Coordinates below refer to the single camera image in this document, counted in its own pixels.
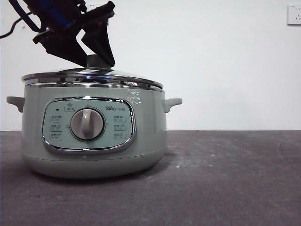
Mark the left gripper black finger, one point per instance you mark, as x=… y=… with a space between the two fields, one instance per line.
x=68 y=51
x=101 y=40

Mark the glass lid with green knob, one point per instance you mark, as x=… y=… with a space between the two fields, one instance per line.
x=94 y=76

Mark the pale green electric cooking pot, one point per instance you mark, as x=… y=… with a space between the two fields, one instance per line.
x=150 y=122

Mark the white wall socket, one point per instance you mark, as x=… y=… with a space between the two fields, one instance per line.
x=295 y=15

